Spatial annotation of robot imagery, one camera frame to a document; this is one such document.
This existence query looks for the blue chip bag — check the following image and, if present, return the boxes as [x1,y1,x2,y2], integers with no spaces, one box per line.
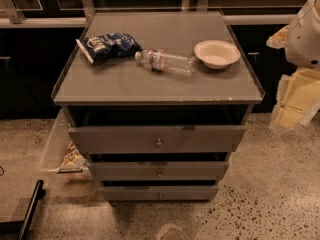
[76,32,142,64]

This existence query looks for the white bowl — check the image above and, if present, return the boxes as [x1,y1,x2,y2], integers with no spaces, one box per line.
[194,40,241,70]

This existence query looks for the black bar object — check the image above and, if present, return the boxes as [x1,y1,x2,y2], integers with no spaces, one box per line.
[18,180,46,240]

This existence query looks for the grey bottom drawer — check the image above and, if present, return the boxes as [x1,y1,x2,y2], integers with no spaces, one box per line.
[101,186,218,201]

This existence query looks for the grey drawer cabinet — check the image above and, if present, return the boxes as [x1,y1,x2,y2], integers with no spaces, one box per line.
[50,11,266,203]

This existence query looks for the grey middle drawer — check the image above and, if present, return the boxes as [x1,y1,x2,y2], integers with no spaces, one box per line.
[88,161,229,181]

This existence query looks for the dark wall cabinets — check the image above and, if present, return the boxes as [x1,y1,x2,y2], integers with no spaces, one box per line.
[0,25,296,119]

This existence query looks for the snack bags in bin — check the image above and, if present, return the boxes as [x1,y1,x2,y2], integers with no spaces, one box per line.
[61,141,87,167]

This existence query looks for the clear plastic storage bin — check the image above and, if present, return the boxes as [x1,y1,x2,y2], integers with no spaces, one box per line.
[39,110,92,182]

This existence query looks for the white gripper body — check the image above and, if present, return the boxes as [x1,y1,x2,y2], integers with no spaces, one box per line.
[269,67,320,131]

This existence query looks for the clear plastic water bottle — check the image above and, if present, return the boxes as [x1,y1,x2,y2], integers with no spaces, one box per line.
[135,49,194,77]

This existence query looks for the grey top drawer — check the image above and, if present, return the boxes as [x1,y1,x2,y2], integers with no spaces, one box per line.
[69,125,245,154]

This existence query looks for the grey drawer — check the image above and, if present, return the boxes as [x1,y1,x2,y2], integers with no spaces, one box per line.
[88,161,229,181]
[101,186,218,201]
[69,125,245,154]

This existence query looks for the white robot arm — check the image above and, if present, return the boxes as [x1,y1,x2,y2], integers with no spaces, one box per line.
[266,0,320,133]

